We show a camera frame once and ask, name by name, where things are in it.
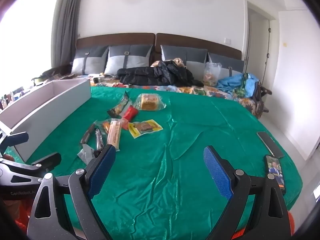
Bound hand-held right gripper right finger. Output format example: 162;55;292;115
203;145;292;240

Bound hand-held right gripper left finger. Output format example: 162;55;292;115
26;144;117;240

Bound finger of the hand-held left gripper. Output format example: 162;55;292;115
0;129;30;155
0;152;62;179

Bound long pale stick packet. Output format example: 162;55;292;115
107;119;123;152

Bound small clear orange snack packet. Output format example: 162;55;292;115
101;119;112;135

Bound long white box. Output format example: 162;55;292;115
0;79;92;163

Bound clear bread packet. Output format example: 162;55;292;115
132;93;167;111

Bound small grey packet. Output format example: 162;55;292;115
77;144;96;165

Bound dark snack bar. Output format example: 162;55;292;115
79;122;97;146
94;128;105;156

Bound orange garment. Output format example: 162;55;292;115
0;199;296;240

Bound assorted small bottles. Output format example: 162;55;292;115
0;86;26;110

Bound green satin blanket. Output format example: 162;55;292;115
5;86;303;240

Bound smartphone with lit screen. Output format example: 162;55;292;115
265;155;287;195

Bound dark smartphone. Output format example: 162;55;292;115
257;131;285;159

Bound yellow snack packet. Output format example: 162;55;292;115
128;119;164;139

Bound red snack packet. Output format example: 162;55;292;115
122;106;139;121

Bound dark orange-print snack packet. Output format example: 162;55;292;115
107;91;132;118

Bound dark cloth pile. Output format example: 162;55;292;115
32;64;73;83

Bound blue crumpled cloth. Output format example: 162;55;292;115
217;73;260;98

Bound clear plastic bag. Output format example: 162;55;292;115
203;62;223;86

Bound black puffer jacket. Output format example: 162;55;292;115
116;59;204;87

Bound grey curtain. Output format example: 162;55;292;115
51;0;85;68

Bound white door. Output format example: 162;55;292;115
246;0;276;81

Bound grey strapped pillow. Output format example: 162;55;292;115
104;44;154;77
71;45;110;76
207;52;245;78
160;44;209;63

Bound hanging black cable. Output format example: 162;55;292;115
262;21;272;81

